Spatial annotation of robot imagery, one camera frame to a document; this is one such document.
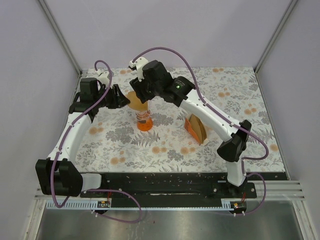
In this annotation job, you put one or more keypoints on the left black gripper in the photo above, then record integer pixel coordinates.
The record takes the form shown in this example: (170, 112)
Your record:
(119, 100)

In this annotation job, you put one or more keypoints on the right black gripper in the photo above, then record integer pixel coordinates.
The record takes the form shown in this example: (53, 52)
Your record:
(138, 86)

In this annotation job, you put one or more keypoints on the brown paper coffee filter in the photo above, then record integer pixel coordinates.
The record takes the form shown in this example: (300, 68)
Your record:
(135, 102)

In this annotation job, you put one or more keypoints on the clear glass dripper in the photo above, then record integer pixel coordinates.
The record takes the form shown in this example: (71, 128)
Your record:
(143, 116)

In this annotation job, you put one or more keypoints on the orange glass carafe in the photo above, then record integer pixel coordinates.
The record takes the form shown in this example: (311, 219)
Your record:
(145, 125)

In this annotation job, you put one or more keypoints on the coffee filter box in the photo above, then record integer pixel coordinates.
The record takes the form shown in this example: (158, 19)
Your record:
(186, 124)

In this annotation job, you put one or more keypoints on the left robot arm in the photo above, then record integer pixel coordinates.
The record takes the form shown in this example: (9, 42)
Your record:
(57, 173)

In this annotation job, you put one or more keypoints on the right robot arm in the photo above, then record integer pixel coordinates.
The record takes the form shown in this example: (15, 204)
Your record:
(183, 93)

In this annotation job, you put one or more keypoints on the floral table mat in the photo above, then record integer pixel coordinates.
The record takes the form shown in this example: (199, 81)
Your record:
(113, 143)

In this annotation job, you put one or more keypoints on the stack of brown filters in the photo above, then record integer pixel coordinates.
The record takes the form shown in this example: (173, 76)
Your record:
(197, 130)

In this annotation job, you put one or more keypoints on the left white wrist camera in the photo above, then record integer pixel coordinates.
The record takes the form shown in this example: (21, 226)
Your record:
(104, 77)

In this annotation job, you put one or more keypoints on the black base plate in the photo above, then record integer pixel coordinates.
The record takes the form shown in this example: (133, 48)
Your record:
(185, 187)

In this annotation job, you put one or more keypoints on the left aluminium frame post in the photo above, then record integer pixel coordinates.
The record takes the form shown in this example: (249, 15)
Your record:
(57, 31)

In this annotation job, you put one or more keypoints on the aluminium frame post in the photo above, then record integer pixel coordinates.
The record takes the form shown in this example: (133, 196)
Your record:
(57, 31)
(276, 34)

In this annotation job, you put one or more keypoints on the white slotted cable duct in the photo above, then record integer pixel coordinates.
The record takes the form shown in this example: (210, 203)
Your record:
(127, 204)

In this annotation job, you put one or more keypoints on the right aluminium frame post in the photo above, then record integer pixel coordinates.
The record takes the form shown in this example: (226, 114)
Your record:
(276, 34)

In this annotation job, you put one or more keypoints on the aluminium front rail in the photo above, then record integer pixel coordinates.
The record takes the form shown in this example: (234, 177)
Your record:
(275, 190)

